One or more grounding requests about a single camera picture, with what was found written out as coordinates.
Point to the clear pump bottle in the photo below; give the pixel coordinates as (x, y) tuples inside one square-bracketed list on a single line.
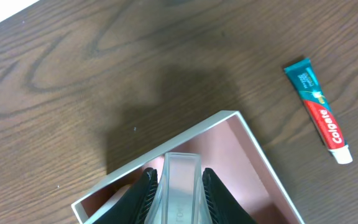
[(180, 197)]

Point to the white box pink interior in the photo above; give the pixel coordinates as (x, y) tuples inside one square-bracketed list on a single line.
[(225, 144)]

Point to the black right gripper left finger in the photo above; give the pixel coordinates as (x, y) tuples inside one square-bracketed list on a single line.
[(134, 205)]

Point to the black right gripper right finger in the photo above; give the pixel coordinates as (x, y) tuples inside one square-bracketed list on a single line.
[(223, 207)]

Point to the red green toothpaste tube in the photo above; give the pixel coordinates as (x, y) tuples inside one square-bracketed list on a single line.
[(305, 82)]

